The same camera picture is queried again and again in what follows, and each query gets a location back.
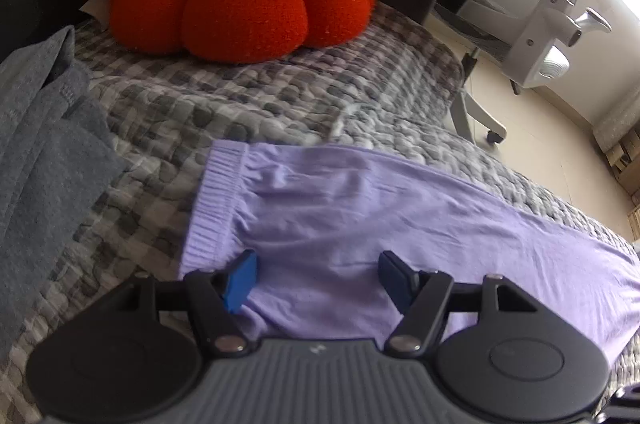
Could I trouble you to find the orange pumpkin cushion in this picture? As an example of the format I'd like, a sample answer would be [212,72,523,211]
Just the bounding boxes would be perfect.
[107,0,377,64]

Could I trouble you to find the white office chair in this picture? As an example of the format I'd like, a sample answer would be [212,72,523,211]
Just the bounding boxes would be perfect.
[400,0,613,145]

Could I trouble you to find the lilac pants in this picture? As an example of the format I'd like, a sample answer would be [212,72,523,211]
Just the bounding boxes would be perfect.
[179,140,640,362]

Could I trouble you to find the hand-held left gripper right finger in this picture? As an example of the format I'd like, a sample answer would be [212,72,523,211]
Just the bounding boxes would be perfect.
[377,250,538,355]

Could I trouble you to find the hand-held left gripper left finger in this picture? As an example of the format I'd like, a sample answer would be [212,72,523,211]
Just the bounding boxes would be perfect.
[117,249,261,353]

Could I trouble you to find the grey knit garment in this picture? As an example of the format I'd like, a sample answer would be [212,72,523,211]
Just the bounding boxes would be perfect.
[0,26,126,355]

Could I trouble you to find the white paper sheet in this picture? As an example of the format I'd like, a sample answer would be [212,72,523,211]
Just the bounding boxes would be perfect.
[82,0,113,27]

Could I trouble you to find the grey curtain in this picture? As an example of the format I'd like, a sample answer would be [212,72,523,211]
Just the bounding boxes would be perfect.
[592,96,640,152]

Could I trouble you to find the grey checked quilt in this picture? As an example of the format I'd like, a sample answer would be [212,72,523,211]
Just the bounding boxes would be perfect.
[0,0,640,424]

